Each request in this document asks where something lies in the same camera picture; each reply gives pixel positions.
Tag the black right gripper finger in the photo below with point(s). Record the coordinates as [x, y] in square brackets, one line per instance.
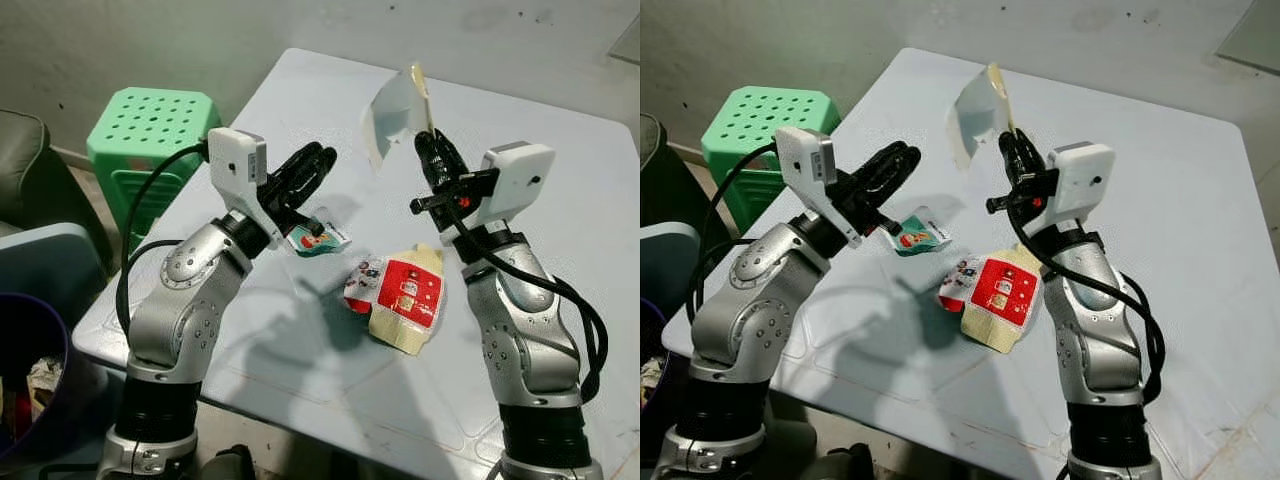
[430, 160]
[452, 160]
[1013, 160]
[1034, 160]

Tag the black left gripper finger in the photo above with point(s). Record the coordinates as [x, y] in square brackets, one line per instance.
[880, 163]
[300, 165]
[897, 177]
[315, 178]

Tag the silver foil wrapper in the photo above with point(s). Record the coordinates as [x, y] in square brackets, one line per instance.
[392, 115]
[978, 110]

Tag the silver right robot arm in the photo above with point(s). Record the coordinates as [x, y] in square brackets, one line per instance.
[525, 330]
[1100, 330]

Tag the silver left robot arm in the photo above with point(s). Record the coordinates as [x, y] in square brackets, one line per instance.
[180, 310]
[745, 310]

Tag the purple plastic rubbish bin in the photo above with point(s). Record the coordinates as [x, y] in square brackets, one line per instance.
[25, 330]
[650, 330]

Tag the crumpled wrappers in bin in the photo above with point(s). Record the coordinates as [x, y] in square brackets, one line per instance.
[45, 385]
[654, 378]

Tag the teal snack packet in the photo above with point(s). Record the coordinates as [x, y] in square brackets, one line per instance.
[922, 233]
[318, 235]

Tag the red and cream snack packet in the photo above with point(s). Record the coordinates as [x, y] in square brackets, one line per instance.
[405, 295]
[1000, 293]

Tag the green plastic stool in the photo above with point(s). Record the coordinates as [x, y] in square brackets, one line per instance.
[150, 125]
[765, 115]

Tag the green leather sofa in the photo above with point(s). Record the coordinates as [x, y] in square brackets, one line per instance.
[25, 160]
[655, 165]

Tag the light blue small chair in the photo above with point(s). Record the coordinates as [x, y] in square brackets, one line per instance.
[665, 250]
[45, 255]

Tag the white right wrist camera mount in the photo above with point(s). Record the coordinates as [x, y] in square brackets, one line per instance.
[1080, 175]
[515, 180]

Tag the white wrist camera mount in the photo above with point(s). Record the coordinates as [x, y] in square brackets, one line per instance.
[515, 180]
[235, 155]
[805, 155]
[1080, 175]

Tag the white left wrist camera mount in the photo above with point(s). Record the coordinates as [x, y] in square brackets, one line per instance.
[805, 155]
[235, 155]

